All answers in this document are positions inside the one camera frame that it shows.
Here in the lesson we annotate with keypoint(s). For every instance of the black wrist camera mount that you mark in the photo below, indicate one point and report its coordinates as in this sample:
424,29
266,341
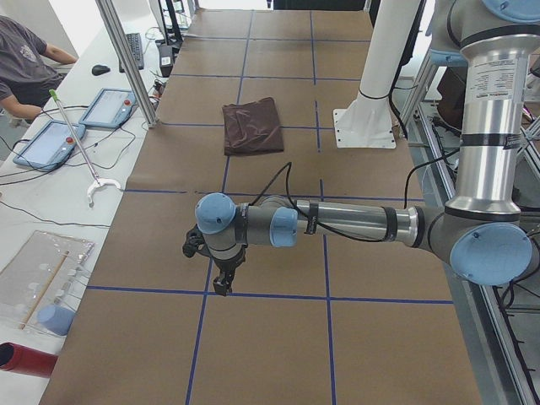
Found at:
195,243

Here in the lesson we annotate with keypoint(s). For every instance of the reacher grabber stick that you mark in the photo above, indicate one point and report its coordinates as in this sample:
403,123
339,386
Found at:
98,182

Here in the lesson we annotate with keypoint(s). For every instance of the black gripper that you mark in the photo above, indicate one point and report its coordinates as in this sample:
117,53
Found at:
228,266

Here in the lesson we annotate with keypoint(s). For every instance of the near blue teach pendant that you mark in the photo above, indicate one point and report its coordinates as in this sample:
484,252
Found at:
48,149

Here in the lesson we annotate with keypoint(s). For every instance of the black keyboard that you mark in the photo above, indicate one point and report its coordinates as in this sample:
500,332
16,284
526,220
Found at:
135,46

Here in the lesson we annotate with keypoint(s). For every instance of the black computer mouse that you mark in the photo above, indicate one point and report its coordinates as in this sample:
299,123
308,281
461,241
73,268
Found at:
99,69

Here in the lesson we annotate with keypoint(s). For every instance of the dark brown t-shirt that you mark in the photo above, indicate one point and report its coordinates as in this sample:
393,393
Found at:
252,129

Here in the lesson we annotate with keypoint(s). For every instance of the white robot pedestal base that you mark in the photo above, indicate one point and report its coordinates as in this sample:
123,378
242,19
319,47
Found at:
367,122

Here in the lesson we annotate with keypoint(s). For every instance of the silver foil bag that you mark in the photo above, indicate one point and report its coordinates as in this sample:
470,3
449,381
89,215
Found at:
48,270

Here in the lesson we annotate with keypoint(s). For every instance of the light blue cap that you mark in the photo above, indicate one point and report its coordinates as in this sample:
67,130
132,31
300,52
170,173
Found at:
56,319

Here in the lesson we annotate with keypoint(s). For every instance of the far blue teach pendant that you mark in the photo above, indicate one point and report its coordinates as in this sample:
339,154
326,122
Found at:
109,109

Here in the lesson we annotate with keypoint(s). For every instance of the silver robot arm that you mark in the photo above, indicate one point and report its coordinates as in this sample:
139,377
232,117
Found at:
477,231

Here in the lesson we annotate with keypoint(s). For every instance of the blue teach pendant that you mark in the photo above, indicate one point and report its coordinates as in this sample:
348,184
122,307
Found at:
109,109
48,149

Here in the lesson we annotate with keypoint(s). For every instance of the person in grey shirt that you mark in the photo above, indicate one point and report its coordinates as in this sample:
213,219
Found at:
25,78

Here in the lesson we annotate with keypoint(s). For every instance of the aluminium frame post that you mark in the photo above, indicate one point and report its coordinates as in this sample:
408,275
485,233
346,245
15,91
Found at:
118,39

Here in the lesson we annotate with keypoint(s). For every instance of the red cylinder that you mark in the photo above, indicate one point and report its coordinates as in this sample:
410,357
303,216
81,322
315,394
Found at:
26,361

